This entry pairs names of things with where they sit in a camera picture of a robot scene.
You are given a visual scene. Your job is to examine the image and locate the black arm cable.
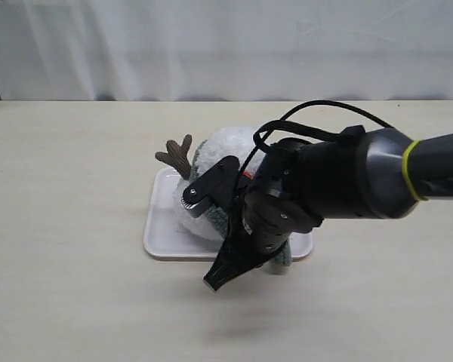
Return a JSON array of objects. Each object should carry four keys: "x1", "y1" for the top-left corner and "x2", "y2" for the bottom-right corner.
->
[{"x1": 237, "y1": 100, "x2": 393, "y2": 178}]

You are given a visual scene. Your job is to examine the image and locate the white rectangular tray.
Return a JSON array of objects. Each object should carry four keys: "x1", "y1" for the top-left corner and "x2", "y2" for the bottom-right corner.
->
[{"x1": 142, "y1": 167, "x2": 315, "y2": 262}]

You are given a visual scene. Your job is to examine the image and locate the white plush snowman toy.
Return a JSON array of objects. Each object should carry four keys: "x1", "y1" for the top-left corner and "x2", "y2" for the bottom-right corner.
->
[{"x1": 154, "y1": 126, "x2": 273, "y2": 242}]

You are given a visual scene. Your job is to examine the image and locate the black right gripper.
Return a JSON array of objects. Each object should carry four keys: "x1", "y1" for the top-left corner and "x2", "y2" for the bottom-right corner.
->
[{"x1": 203, "y1": 182, "x2": 323, "y2": 292}]

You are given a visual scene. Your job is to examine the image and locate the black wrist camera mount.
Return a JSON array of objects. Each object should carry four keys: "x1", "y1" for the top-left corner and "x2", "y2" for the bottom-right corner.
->
[{"x1": 181, "y1": 155, "x2": 239, "y2": 218}]

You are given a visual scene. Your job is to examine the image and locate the white backdrop curtain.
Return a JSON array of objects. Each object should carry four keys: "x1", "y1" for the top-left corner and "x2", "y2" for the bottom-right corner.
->
[{"x1": 0, "y1": 1, "x2": 453, "y2": 101}]

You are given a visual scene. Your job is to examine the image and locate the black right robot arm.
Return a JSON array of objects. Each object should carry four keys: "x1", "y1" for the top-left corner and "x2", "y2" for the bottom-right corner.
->
[{"x1": 204, "y1": 127, "x2": 453, "y2": 290}]

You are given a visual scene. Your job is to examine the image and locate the green fuzzy scarf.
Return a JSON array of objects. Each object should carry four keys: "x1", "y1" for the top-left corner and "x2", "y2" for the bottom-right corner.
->
[{"x1": 187, "y1": 137, "x2": 292, "y2": 274}]

